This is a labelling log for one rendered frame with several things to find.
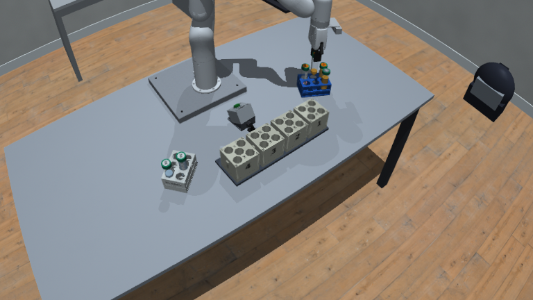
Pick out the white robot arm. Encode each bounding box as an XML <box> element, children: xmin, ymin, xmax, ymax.
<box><xmin>189</xmin><ymin>0</ymin><xmax>342</xmax><ymax>94</ymax></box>

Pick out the white tube rack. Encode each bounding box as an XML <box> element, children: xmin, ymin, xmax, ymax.
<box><xmin>161</xmin><ymin>151</ymin><xmax>197</xmax><ymax>193</ymax></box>

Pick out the green-capped sample tube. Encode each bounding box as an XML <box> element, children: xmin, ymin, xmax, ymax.
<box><xmin>301</xmin><ymin>64</ymin><xmax>310</xmax><ymax>85</ymax></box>

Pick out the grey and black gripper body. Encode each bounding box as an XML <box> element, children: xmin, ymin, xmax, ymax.
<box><xmin>308</xmin><ymin>23</ymin><xmax>328</xmax><ymax>50</ymax></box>

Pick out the blue tube rack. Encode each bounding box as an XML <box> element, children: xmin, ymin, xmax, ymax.
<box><xmin>297</xmin><ymin>73</ymin><xmax>332</xmax><ymax>98</ymax></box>

